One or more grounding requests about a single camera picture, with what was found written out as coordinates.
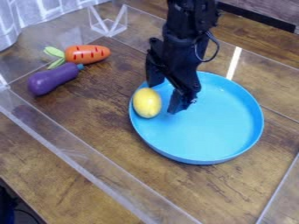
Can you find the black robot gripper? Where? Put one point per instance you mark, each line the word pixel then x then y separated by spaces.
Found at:
pixel 172 60

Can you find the yellow toy lemon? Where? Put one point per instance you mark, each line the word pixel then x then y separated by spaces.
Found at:
pixel 146 102

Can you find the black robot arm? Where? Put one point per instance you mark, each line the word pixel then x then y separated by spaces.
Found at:
pixel 190 15

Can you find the blue round tray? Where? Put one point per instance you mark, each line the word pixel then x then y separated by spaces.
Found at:
pixel 215 130

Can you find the orange toy carrot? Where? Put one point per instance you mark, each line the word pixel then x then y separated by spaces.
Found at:
pixel 78 54

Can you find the purple toy eggplant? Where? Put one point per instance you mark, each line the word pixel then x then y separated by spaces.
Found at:
pixel 44 81

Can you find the black bar in background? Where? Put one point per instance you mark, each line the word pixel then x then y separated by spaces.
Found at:
pixel 277 13

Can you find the grey white curtain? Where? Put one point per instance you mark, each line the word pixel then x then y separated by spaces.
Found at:
pixel 21 13

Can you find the clear acrylic enclosure wall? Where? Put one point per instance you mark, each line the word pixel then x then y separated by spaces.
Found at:
pixel 70 154

